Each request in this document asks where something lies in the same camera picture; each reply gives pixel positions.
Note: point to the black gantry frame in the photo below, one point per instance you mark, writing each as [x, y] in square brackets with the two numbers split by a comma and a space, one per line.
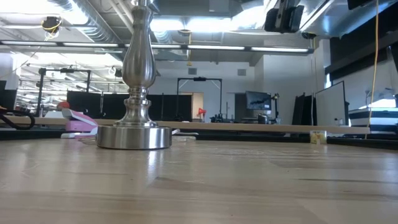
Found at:
[65, 70]
[199, 79]

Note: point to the pink white stapler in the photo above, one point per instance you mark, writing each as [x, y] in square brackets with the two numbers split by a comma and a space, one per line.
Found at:
[79, 124]

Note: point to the black partition wall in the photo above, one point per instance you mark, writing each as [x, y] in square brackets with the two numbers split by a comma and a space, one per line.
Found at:
[171, 107]

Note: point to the black aluminium table frame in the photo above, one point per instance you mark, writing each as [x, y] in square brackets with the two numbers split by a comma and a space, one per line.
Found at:
[236, 137]

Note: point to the black computer monitor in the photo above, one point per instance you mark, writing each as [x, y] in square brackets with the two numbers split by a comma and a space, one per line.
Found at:
[258, 101]

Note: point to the dark wall beam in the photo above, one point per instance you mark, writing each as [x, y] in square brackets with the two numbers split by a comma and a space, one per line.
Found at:
[351, 53]

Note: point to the white black striped box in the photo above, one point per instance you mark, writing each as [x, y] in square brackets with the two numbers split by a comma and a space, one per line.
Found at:
[373, 119]

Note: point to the black folded panels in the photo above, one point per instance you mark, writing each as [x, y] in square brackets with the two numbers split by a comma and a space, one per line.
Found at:
[301, 109]

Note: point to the overhead light bar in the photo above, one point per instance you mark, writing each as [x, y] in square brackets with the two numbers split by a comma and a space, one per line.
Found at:
[217, 47]

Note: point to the light wood desk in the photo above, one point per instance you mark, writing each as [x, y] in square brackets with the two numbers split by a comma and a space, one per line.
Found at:
[233, 126]

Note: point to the small red object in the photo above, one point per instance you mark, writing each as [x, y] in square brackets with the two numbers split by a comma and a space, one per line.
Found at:
[202, 111]

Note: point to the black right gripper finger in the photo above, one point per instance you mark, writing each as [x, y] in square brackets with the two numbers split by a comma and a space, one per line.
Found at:
[271, 19]
[296, 18]

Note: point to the black background robot arm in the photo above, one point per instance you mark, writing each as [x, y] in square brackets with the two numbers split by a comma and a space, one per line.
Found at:
[216, 119]

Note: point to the small yellow clear container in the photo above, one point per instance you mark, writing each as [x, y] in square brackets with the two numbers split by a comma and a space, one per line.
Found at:
[317, 137]

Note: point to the white board panel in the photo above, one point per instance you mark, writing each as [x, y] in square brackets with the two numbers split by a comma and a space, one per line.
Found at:
[329, 105]

